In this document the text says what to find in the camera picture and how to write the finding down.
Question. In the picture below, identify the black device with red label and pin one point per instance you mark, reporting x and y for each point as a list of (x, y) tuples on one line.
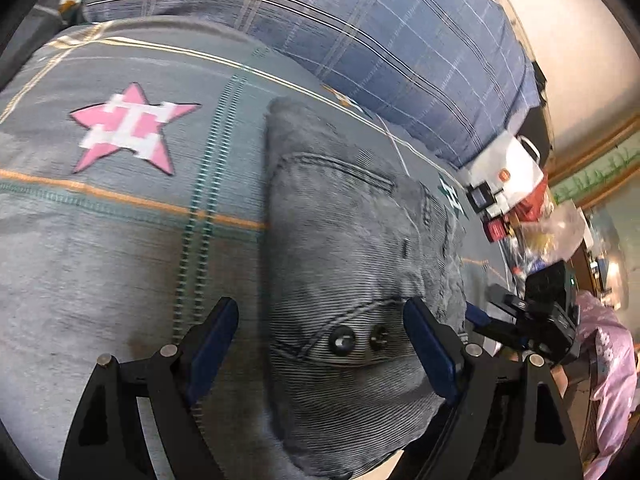
[(495, 230)]

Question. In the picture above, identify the red plastic bag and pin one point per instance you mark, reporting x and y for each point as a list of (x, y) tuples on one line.
[(535, 205)]

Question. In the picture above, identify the white paper bag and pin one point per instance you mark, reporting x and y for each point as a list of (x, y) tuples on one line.
[(520, 170)]

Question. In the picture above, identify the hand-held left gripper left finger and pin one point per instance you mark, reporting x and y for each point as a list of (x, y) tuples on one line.
[(215, 350)]

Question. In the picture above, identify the black device with blue label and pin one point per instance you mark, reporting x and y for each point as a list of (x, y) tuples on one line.
[(481, 198)]

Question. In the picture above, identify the clear plastic bag of bottles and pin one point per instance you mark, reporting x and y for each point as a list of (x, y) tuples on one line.
[(560, 230)]

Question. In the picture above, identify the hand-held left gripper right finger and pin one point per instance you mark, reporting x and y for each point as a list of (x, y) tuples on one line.
[(430, 350)]

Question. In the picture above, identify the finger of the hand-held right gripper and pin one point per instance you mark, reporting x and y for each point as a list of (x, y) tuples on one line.
[(482, 319), (507, 302)]

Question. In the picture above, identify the grey denim pants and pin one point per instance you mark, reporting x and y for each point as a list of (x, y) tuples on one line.
[(340, 260)]

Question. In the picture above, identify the dark cloth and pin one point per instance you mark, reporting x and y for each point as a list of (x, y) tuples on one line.
[(542, 125)]

